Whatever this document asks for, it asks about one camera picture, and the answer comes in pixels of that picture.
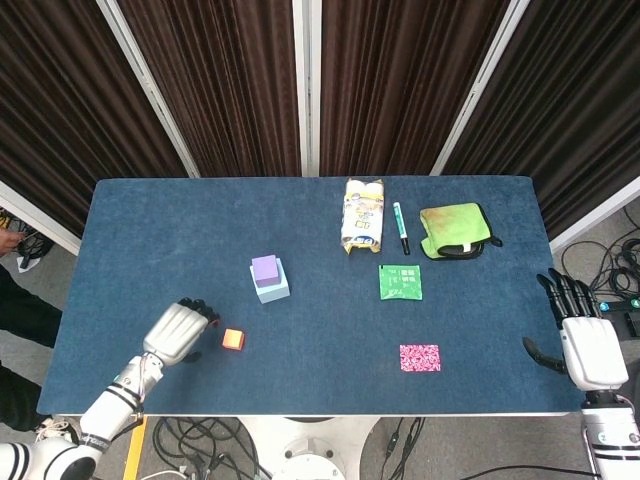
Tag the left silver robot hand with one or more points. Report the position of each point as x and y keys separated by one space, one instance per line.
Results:
x=172 y=332

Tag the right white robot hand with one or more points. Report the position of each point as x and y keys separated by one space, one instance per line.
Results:
x=592 y=352

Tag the small orange cube yellow face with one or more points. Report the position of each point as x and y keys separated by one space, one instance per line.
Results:
x=233 y=339

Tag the purple cube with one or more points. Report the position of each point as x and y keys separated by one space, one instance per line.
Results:
x=265 y=270

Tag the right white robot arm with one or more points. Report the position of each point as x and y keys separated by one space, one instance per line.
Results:
x=612 y=435

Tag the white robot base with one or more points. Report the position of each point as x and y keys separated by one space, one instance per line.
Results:
x=310 y=445

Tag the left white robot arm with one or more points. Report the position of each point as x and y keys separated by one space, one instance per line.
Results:
x=107 y=405

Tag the black power strip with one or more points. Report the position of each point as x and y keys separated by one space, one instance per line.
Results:
x=625 y=312

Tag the large light blue cube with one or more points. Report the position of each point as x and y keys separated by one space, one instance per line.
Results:
x=275 y=295

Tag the yellow floor tape strip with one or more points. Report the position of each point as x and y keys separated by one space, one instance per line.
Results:
x=134 y=450

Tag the blue felt table cover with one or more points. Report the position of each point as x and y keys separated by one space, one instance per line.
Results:
x=320 y=330

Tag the person in dark clothes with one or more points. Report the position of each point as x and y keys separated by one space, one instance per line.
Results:
x=25 y=310

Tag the pink white patterned card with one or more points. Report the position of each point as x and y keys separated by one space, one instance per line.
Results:
x=420 y=358

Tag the green cloth black trim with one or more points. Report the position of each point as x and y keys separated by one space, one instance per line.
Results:
x=450 y=225

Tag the green sachet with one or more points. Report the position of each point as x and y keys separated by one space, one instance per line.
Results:
x=400 y=282

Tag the clear yellow snack bag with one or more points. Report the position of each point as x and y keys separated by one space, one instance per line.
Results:
x=362 y=215

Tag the green marker pen black cap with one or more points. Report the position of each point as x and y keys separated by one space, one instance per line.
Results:
x=400 y=225

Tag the brown curtain partition panel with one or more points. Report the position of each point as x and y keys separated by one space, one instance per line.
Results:
x=400 y=90
x=65 y=115
x=225 y=90
x=565 y=110

